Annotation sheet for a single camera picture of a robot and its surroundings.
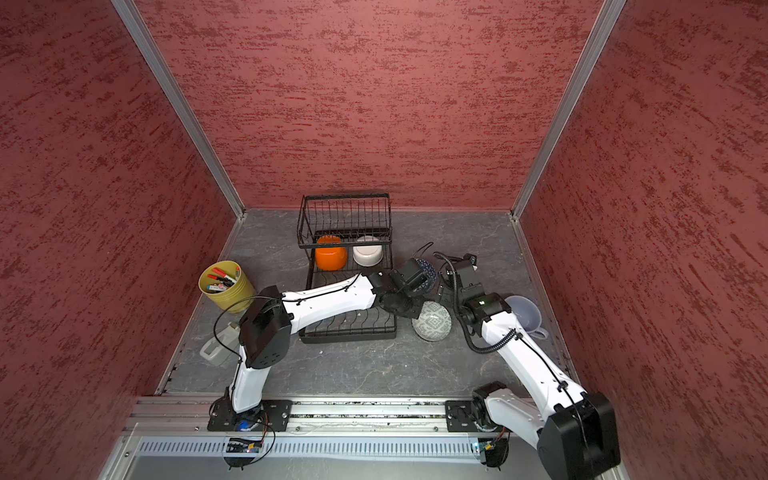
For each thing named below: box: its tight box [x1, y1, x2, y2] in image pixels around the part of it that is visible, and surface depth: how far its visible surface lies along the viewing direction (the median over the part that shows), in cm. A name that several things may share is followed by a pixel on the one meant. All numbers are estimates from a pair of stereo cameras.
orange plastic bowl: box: [315, 235, 347, 271], surface depth 101 cm
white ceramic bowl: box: [352, 235, 383, 267], surface depth 102 cm
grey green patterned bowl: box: [411, 301, 452, 342], surface depth 88 cm
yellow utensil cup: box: [198, 260, 256, 314], surface depth 87 cm
